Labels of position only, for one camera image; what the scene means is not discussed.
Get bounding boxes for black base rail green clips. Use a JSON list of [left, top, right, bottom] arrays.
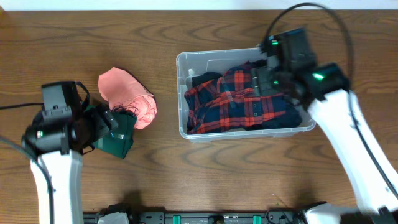
[[83, 203, 307, 224]]

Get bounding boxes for salmon pink folded garment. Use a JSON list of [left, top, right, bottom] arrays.
[[98, 67, 158, 129]]

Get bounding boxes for dark navy garment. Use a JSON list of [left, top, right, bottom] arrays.
[[244, 105, 302, 131]]

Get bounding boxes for clear plastic storage bin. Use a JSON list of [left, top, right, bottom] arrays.
[[176, 48, 316, 143]]

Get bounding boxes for dark green garment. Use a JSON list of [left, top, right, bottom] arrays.
[[83, 108, 137, 159]]

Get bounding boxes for black garment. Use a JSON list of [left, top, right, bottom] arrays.
[[192, 60, 267, 87]]

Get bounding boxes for red navy plaid shirt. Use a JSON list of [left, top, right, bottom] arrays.
[[184, 61, 289, 134]]

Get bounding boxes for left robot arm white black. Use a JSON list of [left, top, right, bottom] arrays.
[[22, 105, 118, 223]]

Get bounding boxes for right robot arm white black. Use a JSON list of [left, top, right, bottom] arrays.
[[251, 63, 397, 223]]

